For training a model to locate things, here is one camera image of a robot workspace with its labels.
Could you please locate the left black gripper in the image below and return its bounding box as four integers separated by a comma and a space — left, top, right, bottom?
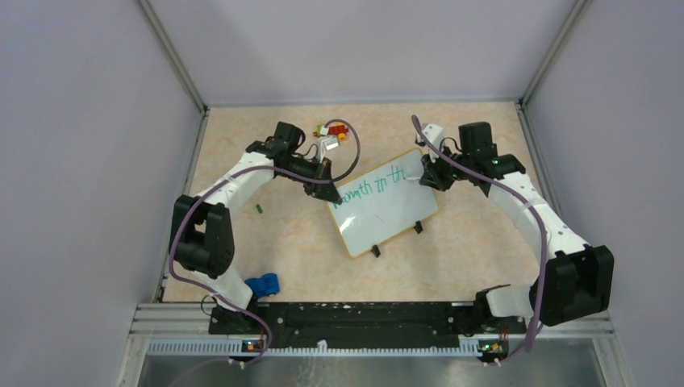
279, 155, 341, 205

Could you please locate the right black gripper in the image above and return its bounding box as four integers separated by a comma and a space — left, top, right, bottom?
421, 143, 473, 193

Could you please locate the yellow framed whiteboard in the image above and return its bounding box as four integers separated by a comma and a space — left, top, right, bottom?
327, 148, 439, 258

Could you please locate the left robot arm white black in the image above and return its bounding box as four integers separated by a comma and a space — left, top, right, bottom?
168, 122, 343, 333

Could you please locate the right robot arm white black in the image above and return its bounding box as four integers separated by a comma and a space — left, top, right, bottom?
411, 116, 615, 332

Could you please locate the black whiteboard foot right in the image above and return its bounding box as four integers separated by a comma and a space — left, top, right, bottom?
413, 221, 423, 235

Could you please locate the blue toy car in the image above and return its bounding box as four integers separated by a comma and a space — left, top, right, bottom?
244, 273, 281, 298

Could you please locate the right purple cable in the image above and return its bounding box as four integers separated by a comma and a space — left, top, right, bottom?
411, 114, 549, 367

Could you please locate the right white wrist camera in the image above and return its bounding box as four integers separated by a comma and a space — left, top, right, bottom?
415, 123, 444, 162

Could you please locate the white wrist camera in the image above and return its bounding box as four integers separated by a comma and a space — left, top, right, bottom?
415, 123, 444, 162
315, 135, 340, 161

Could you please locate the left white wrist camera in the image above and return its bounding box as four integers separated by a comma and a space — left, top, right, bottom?
315, 135, 340, 161

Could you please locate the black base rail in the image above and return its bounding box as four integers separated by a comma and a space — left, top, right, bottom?
208, 302, 526, 349

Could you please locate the white slotted cable duct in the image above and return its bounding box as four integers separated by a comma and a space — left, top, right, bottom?
147, 339, 482, 357

